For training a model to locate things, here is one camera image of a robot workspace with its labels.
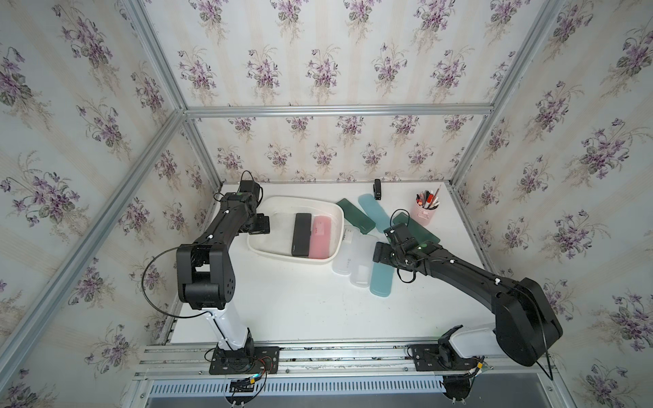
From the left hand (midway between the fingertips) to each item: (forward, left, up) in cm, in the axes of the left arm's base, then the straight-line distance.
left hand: (253, 231), depth 91 cm
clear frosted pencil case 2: (-6, -40, -9) cm, 42 cm away
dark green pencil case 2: (+7, -64, -9) cm, 65 cm away
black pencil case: (+4, -17, -9) cm, 20 cm away
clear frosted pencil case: (-9, -33, -9) cm, 35 cm away
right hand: (-9, -48, -3) cm, 49 cm away
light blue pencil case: (+17, -48, -9) cm, 52 cm away
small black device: (+28, -50, -7) cm, 58 cm away
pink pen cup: (+12, -67, 0) cm, 68 cm away
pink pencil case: (+5, -25, -8) cm, 26 cm away
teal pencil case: (-16, -46, -6) cm, 49 cm away
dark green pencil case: (+14, -40, -9) cm, 43 cm away
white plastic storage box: (-1, -8, -9) cm, 12 cm away
